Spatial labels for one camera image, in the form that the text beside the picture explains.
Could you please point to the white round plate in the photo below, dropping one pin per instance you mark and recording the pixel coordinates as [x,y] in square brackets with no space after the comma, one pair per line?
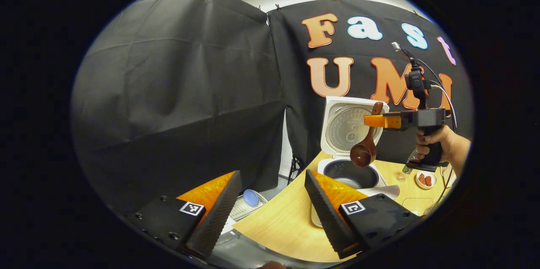
[419,181]

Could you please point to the black tripod stand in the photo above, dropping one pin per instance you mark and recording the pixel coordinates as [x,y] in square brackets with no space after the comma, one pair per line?
[295,170]

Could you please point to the black backdrop cloth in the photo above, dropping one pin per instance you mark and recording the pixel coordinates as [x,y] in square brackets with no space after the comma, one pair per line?
[168,92]

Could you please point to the clear plastic water bottle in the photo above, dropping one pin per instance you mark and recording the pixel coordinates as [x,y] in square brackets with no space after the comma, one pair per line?
[407,168]

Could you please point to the blue round lid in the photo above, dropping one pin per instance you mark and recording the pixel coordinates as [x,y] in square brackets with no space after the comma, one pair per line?
[251,197]

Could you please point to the small clear cup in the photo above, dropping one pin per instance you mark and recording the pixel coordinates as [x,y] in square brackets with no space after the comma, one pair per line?
[400,177]

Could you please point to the white rice cooker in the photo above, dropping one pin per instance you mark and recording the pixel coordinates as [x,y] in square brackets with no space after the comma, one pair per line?
[350,127]

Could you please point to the brown wooden spoon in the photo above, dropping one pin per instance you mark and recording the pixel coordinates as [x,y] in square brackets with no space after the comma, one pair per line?
[363,155]

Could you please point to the clear plastic rice container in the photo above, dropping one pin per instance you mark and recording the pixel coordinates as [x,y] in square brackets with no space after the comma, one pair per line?
[417,205]

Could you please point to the red meat piece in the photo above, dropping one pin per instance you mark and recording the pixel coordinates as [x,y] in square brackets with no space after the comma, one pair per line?
[422,178]
[429,181]

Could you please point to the white paper box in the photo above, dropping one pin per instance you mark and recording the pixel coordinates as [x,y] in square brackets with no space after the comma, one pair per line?
[227,227]

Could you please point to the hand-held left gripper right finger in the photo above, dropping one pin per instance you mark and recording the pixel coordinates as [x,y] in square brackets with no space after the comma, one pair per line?
[327,218]

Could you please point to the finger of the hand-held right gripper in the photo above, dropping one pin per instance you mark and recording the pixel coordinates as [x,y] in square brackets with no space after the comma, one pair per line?
[382,121]

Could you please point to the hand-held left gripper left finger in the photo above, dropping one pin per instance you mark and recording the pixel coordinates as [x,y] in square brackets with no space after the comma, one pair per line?
[217,222]

